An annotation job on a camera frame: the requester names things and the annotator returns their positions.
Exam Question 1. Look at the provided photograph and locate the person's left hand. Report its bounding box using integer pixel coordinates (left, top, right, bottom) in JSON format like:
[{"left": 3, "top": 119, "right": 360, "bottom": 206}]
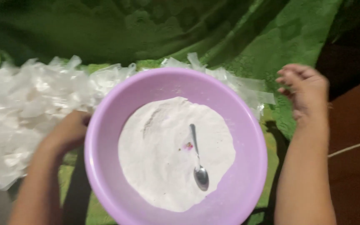
[{"left": 41, "top": 110, "right": 92, "bottom": 154}]

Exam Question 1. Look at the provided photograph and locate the person's right hand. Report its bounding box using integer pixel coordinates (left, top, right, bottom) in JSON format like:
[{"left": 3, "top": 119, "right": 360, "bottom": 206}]
[{"left": 276, "top": 64, "right": 330, "bottom": 125}]

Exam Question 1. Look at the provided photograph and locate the lilac plastic basin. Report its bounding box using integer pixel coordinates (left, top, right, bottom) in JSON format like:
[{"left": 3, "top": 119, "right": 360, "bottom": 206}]
[{"left": 84, "top": 67, "right": 268, "bottom": 225}]

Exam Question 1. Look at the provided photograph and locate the green patterned cloth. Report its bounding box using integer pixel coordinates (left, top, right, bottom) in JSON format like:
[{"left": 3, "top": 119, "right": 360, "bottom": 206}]
[{"left": 0, "top": 0, "right": 346, "bottom": 225}]

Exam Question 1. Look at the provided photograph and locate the metal spoon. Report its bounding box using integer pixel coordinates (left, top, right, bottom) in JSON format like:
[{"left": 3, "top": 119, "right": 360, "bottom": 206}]
[{"left": 189, "top": 123, "right": 210, "bottom": 192}]

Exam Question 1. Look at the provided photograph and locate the white powder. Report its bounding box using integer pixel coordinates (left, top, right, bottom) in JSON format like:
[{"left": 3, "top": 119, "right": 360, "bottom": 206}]
[{"left": 118, "top": 96, "right": 236, "bottom": 213}]

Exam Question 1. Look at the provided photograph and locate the pile of clear plastic bags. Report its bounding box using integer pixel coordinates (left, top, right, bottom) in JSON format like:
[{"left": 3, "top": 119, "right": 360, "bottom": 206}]
[{"left": 0, "top": 52, "right": 276, "bottom": 191}]

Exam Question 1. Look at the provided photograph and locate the white cord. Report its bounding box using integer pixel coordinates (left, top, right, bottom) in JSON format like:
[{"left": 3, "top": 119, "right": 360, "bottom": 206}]
[{"left": 328, "top": 136, "right": 360, "bottom": 158}]

